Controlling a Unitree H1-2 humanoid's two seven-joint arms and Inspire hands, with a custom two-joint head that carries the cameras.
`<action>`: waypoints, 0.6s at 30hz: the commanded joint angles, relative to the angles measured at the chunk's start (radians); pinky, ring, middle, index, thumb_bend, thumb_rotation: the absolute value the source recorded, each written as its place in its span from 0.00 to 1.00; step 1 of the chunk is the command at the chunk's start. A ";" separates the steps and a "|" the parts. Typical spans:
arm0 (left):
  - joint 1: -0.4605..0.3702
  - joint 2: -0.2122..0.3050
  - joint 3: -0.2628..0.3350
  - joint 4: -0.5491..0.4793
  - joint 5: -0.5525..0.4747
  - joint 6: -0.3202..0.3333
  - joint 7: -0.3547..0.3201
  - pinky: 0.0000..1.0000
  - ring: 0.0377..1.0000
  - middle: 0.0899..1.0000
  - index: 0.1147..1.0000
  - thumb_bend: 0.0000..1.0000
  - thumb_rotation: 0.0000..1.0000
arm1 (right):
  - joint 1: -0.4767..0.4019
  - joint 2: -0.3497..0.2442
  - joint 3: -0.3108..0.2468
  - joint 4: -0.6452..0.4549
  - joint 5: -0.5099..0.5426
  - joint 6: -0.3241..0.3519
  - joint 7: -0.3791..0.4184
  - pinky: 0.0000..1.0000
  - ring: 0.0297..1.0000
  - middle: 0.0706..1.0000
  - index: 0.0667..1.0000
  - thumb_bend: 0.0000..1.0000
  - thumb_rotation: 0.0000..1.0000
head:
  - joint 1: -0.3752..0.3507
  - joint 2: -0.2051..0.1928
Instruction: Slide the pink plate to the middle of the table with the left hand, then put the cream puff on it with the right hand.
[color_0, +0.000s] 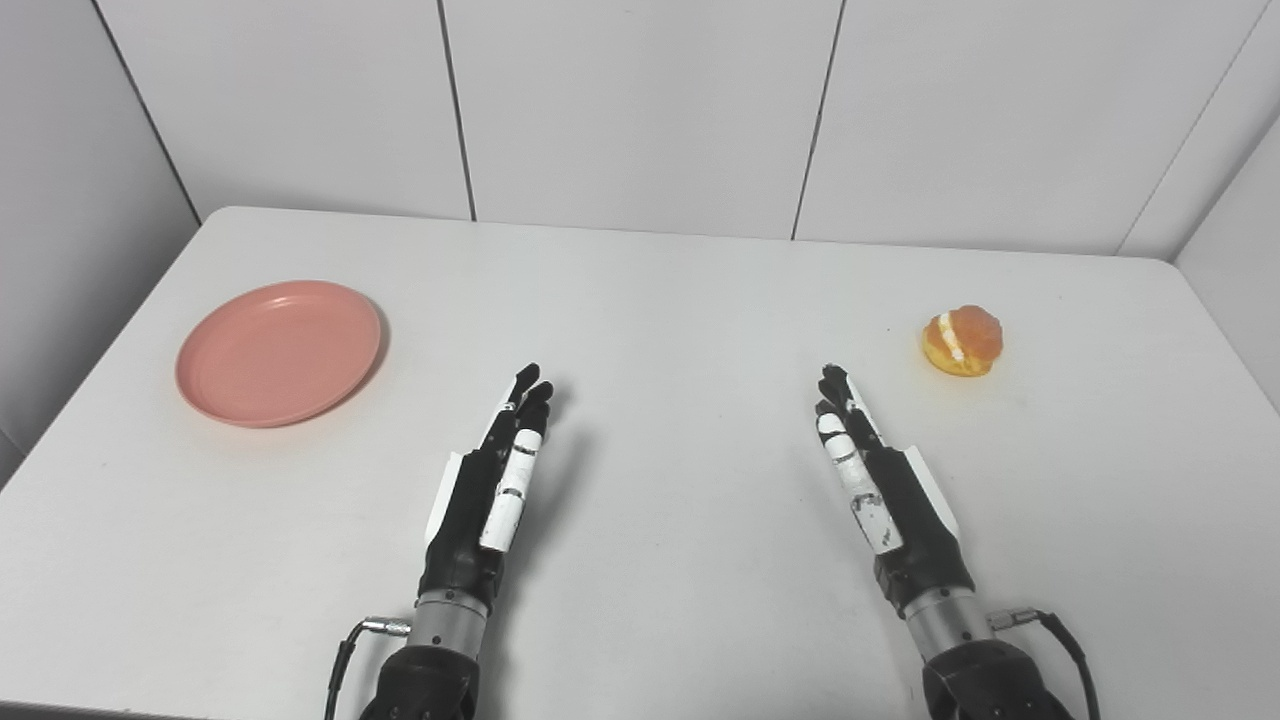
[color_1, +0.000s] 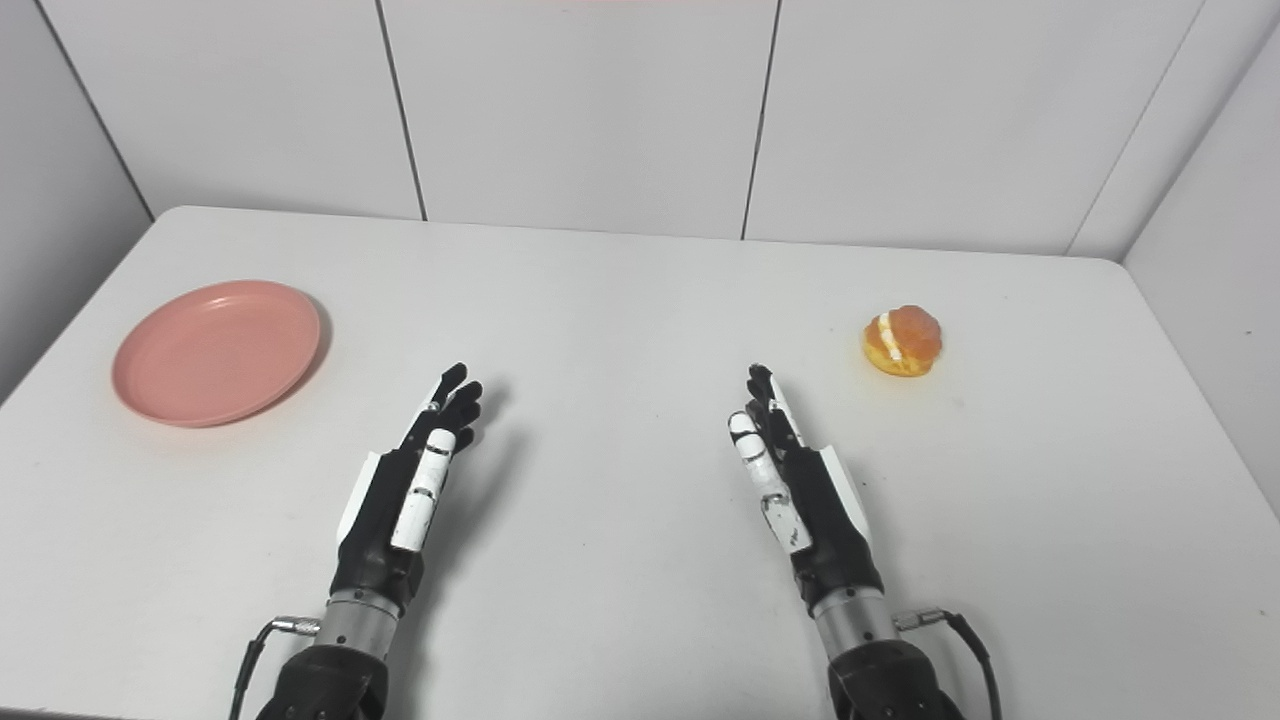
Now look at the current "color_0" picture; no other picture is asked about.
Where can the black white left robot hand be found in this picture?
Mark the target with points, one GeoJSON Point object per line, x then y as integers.
{"type": "Point", "coordinates": [465, 520]}

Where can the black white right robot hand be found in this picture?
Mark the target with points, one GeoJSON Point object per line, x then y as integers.
{"type": "Point", "coordinates": [915, 530]}

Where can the orange cream puff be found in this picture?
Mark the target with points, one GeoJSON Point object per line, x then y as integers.
{"type": "Point", "coordinates": [965, 342]}

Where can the pink round plate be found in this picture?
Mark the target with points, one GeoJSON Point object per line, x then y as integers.
{"type": "Point", "coordinates": [280, 352]}

